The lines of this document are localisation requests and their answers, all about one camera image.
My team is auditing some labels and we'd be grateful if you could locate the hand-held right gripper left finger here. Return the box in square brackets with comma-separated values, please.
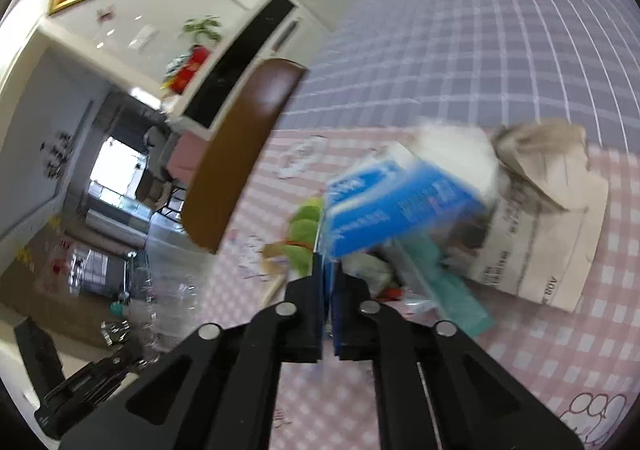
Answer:
[60, 254, 326, 450]

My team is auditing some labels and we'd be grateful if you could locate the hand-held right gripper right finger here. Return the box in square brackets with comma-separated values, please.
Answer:
[333, 262, 585, 450]

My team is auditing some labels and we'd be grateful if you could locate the blue white carton box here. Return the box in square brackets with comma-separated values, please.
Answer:
[324, 154, 490, 262]

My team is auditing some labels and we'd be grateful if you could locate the grey-brown paper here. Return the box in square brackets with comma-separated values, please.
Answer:
[490, 121, 591, 212]

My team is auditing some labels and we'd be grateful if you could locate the teal packet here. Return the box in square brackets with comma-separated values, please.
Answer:
[395, 235, 497, 342]

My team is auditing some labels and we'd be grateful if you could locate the clear plastic bag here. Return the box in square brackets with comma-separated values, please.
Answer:
[126, 224, 227, 367]

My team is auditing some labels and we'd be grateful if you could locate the pink checked tablecloth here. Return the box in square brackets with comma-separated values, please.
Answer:
[202, 126, 640, 450]

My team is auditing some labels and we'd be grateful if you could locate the white crumpled tissue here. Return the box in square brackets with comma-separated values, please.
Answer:
[417, 122, 502, 203]

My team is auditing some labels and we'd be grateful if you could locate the brown paper bag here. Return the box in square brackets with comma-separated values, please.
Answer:
[467, 150, 610, 315]

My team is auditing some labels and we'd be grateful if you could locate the grey armchair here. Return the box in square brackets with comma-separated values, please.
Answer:
[144, 124, 177, 167]

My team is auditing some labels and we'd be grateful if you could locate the white cabinet with black panel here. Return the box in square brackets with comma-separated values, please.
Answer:
[166, 0, 332, 142]

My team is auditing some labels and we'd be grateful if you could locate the purple checked tablecloth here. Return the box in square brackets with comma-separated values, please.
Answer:
[274, 0, 640, 166]

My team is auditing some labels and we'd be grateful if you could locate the potted green plant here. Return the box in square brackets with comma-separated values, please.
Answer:
[181, 15, 224, 47]

